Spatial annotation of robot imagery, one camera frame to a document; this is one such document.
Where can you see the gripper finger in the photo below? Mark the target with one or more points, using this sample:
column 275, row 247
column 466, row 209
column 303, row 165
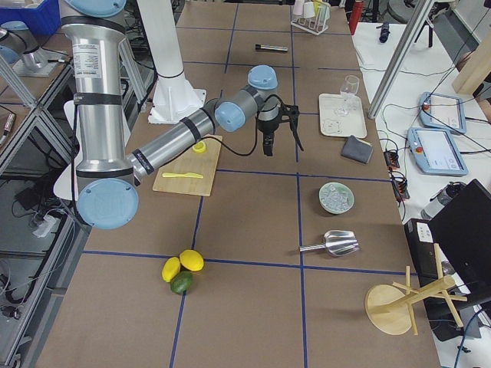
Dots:
column 270, row 143
column 265, row 144

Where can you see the metal ice scoop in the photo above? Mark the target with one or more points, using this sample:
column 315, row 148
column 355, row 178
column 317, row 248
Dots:
column 337, row 243

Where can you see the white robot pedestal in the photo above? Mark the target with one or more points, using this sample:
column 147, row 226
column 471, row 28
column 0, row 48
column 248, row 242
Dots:
column 174, row 96

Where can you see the yellow lemon slice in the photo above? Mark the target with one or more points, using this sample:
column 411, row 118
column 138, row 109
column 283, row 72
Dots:
column 199, row 147

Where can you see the teach pendant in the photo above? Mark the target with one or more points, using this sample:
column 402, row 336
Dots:
column 435, row 152
column 442, row 112

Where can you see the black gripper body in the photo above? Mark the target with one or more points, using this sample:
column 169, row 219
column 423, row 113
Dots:
column 267, row 126

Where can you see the clear wine glass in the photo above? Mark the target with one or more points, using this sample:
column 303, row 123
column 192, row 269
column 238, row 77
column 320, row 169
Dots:
column 348, row 89

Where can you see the cream bear tray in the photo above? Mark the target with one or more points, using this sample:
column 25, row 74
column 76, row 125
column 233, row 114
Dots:
column 335, row 125

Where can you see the near teach pendant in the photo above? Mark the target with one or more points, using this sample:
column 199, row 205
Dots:
column 435, row 152

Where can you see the bamboo cutting board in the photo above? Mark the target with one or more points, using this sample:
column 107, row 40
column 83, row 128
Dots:
column 191, row 162

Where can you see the blue storage bin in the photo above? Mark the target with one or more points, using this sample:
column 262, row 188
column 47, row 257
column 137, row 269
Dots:
column 42, row 19

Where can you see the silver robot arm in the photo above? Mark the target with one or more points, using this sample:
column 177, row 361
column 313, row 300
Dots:
column 106, row 175

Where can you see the grey folded cloth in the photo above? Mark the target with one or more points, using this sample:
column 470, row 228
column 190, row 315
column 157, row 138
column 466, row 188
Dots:
column 357, row 150

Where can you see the metal muddler rod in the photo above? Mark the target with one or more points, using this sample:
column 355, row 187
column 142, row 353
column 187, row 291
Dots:
column 272, row 48

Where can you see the red cylinder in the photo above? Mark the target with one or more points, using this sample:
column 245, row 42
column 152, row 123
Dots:
column 355, row 15

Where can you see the white cup rack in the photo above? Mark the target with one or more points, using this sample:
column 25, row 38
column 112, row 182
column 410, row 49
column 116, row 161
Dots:
column 311, row 16

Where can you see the far teach pendant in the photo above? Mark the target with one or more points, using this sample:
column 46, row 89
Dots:
column 442, row 112

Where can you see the wooden mug tree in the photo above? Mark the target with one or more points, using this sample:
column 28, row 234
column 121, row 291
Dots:
column 390, row 307

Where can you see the yellow plastic knife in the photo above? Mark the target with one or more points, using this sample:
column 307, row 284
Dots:
column 188, row 175

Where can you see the green bowl of ice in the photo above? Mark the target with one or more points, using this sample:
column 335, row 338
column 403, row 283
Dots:
column 336, row 198

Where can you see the aluminium frame post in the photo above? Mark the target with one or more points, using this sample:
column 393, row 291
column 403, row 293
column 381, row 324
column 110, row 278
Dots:
column 408, row 37

